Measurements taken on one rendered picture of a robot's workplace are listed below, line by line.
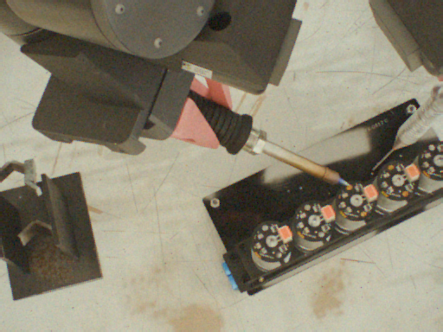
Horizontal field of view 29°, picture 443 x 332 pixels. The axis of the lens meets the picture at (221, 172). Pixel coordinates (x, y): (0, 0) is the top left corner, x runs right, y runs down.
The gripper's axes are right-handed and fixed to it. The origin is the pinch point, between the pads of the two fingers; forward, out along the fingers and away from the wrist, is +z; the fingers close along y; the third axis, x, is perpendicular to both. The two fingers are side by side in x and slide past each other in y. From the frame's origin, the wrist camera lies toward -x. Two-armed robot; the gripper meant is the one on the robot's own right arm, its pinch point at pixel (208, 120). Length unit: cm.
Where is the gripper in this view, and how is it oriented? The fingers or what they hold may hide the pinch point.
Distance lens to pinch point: 49.0
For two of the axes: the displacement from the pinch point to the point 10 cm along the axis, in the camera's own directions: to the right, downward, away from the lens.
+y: 3.3, -9.2, 2.3
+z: 4.9, 3.7, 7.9
